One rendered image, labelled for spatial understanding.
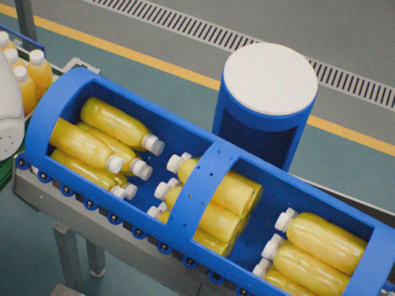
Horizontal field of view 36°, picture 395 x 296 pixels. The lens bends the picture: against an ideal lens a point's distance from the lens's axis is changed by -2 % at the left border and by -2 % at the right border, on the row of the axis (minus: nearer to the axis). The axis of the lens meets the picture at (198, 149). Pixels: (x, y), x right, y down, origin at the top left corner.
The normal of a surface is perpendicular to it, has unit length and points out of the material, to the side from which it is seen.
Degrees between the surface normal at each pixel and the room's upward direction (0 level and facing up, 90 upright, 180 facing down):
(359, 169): 0
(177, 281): 70
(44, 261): 0
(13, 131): 88
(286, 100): 0
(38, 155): 76
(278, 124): 90
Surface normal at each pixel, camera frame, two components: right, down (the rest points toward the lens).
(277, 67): 0.09, -0.57
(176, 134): -0.48, 0.59
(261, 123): -0.20, 0.79
